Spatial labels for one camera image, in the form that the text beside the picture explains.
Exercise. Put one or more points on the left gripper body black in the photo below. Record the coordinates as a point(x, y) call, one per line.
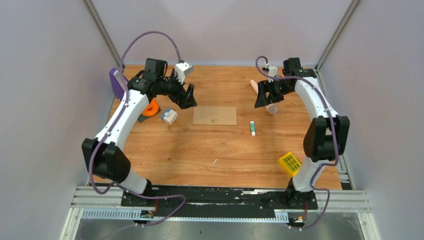
point(171, 88)

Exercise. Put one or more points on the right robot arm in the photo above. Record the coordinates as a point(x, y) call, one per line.
point(326, 137)

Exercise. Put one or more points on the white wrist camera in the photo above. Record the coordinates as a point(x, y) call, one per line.
point(182, 69)
point(271, 71)

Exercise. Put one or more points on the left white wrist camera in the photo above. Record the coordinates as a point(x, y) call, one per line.
point(182, 69)

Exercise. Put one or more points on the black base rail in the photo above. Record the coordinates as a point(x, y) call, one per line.
point(219, 202)

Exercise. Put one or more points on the purple holder stand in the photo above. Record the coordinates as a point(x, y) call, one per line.
point(117, 84)

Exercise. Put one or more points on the green white glue stick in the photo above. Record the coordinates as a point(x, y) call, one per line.
point(252, 128)

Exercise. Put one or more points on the yellow toy block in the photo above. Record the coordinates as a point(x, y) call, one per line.
point(290, 164)

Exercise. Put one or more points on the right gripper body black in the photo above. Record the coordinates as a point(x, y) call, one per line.
point(280, 89)

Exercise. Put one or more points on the pink cylindrical tube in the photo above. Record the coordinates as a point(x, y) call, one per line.
point(271, 108)

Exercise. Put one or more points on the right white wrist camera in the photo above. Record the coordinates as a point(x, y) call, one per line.
point(271, 71)

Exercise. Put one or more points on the blue white toy block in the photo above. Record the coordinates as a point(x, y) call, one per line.
point(169, 116)

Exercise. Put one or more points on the brown paper envelope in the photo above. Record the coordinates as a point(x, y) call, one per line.
point(215, 115)

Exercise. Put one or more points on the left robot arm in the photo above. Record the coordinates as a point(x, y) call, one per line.
point(103, 154)

